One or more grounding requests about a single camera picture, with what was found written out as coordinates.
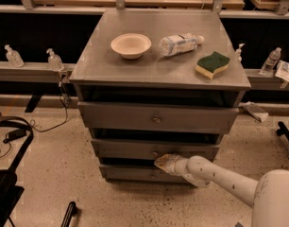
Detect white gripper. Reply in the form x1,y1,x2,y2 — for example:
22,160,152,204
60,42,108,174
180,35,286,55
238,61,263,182
154,154,190,177

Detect grey drawer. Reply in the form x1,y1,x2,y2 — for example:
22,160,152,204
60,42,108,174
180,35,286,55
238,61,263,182
99,165,186,183
77,101,238,134
91,129,219,160

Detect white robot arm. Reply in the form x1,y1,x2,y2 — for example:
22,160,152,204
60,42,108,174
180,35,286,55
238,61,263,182
154,154,289,227

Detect grey bottom drawer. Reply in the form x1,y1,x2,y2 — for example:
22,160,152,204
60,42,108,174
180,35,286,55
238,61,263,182
99,165,186,183

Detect grey drawer cabinet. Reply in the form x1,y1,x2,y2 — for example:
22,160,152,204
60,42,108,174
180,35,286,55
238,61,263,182
69,9,252,156

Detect grey top drawer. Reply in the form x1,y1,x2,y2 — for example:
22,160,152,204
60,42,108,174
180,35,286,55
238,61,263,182
77,101,238,134

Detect black bar bottom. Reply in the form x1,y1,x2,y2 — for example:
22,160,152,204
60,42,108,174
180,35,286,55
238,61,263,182
60,201,77,227

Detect green yellow sponge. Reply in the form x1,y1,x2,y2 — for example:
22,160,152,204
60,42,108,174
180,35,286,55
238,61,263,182
195,51,230,79

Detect clear plastic water bottle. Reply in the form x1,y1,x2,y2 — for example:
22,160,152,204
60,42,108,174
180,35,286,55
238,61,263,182
159,33,204,57

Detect black chair leg right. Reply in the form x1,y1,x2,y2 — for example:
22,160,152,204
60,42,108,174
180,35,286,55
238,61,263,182
276,121,289,142

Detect white bowl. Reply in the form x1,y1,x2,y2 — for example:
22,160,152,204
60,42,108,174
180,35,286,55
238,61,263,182
110,33,151,60

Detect small white pump bottle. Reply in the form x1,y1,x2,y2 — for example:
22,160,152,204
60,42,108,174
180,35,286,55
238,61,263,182
235,44,245,62

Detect upright clear water bottle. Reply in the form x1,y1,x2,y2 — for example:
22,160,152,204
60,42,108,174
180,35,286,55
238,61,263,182
260,47,281,75

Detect clear pump bottle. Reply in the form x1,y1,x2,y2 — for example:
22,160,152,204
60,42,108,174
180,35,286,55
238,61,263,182
5,44,24,67
46,48,64,72

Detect white plastic packet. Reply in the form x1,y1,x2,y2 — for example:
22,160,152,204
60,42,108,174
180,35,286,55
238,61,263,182
275,60,289,82

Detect black power adapter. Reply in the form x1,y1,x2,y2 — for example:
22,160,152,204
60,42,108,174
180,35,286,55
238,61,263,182
4,129,26,144

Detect black chair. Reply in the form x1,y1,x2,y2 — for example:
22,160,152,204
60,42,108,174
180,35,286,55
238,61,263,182
0,114,34,227

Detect left clear pump bottle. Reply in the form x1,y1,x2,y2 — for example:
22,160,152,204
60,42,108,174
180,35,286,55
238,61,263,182
5,44,24,67

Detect black cable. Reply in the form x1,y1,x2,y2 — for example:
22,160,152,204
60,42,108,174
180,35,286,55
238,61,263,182
29,79,72,133

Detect grey metal shelf rail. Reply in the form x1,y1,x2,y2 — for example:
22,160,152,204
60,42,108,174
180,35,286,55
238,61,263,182
0,61,77,84

